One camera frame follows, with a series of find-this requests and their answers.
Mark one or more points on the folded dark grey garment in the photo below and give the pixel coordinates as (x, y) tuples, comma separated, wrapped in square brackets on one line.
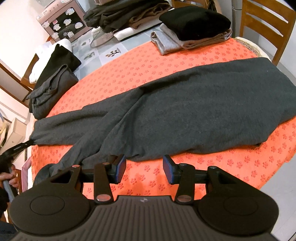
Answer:
[(44, 98)]

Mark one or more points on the brown wooden chair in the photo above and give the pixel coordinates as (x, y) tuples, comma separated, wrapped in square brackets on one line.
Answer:
[(17, 87), (270, 19)]

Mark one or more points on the dark grey long-sleeve garment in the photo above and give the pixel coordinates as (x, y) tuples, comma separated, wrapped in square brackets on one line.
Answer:
[(201, 110)]

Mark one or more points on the white folded cloth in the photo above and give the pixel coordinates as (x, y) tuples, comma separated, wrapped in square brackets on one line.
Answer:
[(44, 54)]

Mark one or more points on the pile of dark clothes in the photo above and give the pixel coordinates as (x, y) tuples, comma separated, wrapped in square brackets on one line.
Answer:
[(118, 15)]

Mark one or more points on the brown wooden chair right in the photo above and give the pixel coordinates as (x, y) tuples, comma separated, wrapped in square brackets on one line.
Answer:
[(270, 19)]

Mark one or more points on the black folded sweater stack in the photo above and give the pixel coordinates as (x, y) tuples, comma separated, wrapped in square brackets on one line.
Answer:
[(195, 23)]

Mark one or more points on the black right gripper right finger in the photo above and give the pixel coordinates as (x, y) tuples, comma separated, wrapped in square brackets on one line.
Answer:
[(182, 174)]

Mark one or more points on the black folded garment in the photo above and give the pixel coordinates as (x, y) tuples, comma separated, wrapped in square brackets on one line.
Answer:
[(59, 57)]

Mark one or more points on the person's left hand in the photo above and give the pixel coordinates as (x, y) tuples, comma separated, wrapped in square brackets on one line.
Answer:
[(11, 177)]

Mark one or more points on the grey folded garment under stack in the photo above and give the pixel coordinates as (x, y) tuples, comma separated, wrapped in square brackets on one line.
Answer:
[(167, 41)]

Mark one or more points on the orange flower-pattern mat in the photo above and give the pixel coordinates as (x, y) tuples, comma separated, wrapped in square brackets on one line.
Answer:
[(143, 64)]

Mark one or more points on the brown wooden chair left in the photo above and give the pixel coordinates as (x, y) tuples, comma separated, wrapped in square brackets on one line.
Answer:
[(17, 87)]

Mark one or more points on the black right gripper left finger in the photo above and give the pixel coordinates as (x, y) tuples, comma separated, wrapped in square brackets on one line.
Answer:
[(106, 173)]

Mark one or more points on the pink box with cups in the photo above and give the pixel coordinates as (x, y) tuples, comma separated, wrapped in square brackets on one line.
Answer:
[(63, 20)]

